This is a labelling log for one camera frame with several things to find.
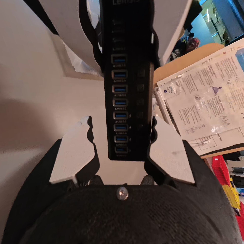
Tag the laminated instruction sheet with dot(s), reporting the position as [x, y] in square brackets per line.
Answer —
[209, 94]

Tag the black multi-port usb hub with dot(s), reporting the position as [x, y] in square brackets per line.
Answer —
[123, 94]

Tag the printed paper sheets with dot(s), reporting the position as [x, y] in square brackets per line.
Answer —
[171, 70]

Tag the red plastic bin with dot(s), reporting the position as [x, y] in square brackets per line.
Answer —
[219, 167]

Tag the yellow plastic bin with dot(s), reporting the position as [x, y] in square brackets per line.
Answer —
[231, 192]

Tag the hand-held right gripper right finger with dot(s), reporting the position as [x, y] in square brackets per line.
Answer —
[171, 155]

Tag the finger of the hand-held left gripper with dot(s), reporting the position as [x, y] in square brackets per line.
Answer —
[68, 28]
[171, 22]

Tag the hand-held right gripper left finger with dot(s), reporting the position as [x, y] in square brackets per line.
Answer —
[73, 152]

